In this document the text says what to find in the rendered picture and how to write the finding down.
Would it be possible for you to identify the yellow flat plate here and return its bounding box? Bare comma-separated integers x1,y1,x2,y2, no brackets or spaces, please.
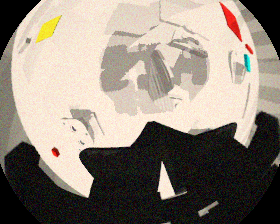
35,15,62,43

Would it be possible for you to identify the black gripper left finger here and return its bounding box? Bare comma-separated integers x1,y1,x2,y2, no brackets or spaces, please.
79,121,163,192

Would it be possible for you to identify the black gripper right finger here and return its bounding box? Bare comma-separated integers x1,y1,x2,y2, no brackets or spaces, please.
152,121,238,194

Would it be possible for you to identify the teal rectangular block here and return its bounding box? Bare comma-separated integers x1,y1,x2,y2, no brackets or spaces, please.
244,53,250,72

